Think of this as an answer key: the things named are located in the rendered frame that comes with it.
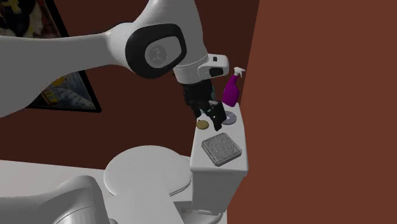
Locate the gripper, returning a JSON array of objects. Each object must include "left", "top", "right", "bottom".
[{"left": 181, "top": 78, "right": 228, "bottom": 132}]

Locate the tan round tag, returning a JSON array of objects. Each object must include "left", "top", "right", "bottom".
[{"left": 195, "top": 118, "right": 211, "bottom": 130}]

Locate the grey disc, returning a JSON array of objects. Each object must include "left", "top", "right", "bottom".
[{"left": 221, "top": 110, "right": 237, "bottom": 126}]

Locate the purple spray bottle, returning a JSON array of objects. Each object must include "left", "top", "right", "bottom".
[{"left": 221, "top": 66, "right": 246, "bottom": 108}]

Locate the grey square patterned plate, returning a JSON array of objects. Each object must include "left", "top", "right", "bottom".
[{"left": 200, "top": 132, "right": 243, "bottom": 167}]

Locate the white toilet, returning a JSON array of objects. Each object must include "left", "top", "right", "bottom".
[{"left": 103, "top": 101, "right": 249, "bottom": 224}]

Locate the black framed wall picture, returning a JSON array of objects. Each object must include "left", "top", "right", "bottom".
[{"left": 0, "top": 0, "right": 103, "bottom": 113}]

